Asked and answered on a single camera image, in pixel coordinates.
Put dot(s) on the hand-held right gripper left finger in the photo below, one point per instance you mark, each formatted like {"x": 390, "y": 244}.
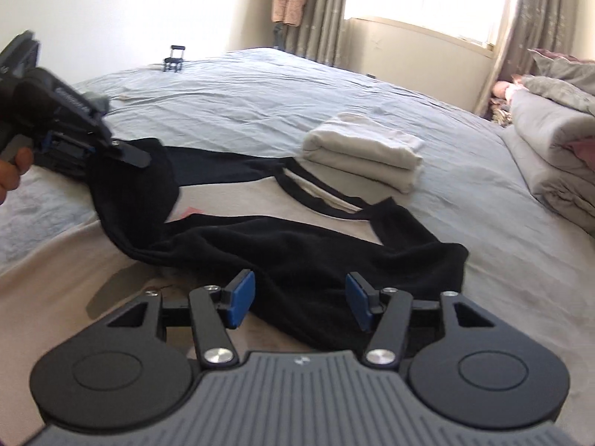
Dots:
{"x": 241, "y": 299}

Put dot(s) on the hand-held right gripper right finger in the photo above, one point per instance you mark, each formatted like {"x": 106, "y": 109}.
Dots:
{"x": 359, "y": 299}

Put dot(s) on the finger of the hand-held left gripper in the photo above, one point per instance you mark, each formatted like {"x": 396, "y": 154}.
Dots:
{"x": 130, "y": 155}

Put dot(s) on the black and cream sweater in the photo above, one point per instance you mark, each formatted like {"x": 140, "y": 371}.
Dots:
{"x": 288, "y": 260}

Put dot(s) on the person's left hand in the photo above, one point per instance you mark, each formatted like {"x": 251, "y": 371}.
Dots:
{"x": 14, "y": 172}

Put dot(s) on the small black stand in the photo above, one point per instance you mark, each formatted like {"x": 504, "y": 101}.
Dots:
{"x": 174, "y": 62}

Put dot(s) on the grey bed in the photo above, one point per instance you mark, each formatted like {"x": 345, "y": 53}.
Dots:
{"x": 255, "y": 97}

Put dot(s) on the folded white cloth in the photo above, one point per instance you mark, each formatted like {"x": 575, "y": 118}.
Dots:
{"x": 362, "y": 148}

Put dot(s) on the grey patterned curtain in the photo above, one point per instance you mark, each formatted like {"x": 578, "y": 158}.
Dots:
{"x": 530, "y": 18}
{"x": 320, "y": 9}

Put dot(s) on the folded grey duvet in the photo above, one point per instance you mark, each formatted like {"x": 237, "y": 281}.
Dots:
{"x": 553, "y": 148}

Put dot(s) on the grey pillow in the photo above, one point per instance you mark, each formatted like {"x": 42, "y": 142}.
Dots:
{"x": 567, "y": 83}

